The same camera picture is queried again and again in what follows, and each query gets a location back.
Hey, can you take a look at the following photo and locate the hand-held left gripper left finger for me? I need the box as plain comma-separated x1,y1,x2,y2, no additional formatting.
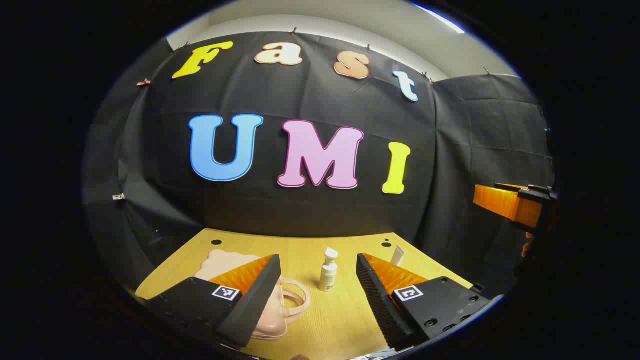
145,254,282,350

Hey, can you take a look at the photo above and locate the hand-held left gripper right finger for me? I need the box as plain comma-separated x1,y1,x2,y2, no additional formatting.
356,253,493,352

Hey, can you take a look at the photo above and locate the white pump bottle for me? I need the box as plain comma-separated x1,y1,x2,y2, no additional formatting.
319,247,339,293

